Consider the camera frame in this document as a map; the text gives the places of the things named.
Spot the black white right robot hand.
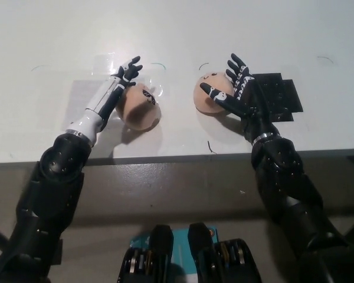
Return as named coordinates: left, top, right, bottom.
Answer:
left=199, top=52, right=281, bottom=145

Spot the peach dumpling toy with sunglasses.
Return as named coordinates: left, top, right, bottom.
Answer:
left=115, top=83, right=162, bottom=130

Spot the black teal robot torso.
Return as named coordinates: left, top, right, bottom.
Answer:
left=117, top=223, right=262, bottom=283

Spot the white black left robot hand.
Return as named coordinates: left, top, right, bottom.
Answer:
left=65, top=55, right=144, bottom=146

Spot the black tape patch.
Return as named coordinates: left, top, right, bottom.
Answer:
left=247, top=72, right=304, bottom=122

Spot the peach dumpling toy smiling face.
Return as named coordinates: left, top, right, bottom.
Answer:
left=194, top=71, right=235, bottom=114

